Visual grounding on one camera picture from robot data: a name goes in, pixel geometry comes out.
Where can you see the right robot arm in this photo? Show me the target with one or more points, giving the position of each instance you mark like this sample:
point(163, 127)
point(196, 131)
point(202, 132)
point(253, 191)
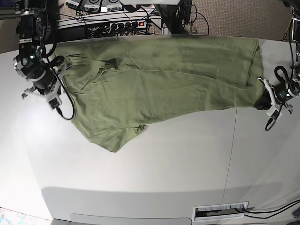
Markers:
point(36, 62)

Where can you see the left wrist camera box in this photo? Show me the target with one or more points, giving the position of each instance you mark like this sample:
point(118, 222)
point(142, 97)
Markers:
point(274, 113)

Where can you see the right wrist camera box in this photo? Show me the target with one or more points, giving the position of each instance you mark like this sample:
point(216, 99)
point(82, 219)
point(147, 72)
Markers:
point(54, 102)

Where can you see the black foot pedal left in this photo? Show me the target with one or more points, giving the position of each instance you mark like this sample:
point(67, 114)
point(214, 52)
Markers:
point(73, 4)

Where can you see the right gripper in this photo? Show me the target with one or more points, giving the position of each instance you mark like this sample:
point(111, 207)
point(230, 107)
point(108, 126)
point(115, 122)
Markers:
point(46, 79)

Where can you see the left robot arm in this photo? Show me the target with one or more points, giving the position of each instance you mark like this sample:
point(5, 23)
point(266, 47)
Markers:
point(293, 36)

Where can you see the black foot pedal middle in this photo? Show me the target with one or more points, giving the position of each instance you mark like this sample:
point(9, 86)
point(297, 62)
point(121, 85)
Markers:
point(91, 8)

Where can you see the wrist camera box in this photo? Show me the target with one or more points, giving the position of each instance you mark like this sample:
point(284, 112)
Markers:
point(274, 113)
point(54, 102)

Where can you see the table cable grommet slot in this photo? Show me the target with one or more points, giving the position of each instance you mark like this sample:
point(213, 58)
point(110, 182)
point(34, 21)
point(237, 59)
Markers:
point(219, 212)

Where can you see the white desk frame with cables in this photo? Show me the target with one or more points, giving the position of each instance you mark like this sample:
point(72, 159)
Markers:
point(161, 20)

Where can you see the green T-shirt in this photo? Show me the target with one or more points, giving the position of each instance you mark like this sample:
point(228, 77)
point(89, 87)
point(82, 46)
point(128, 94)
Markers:
point(118, 88)

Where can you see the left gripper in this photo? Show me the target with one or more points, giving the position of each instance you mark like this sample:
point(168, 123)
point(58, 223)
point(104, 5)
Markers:
point(275, 96)

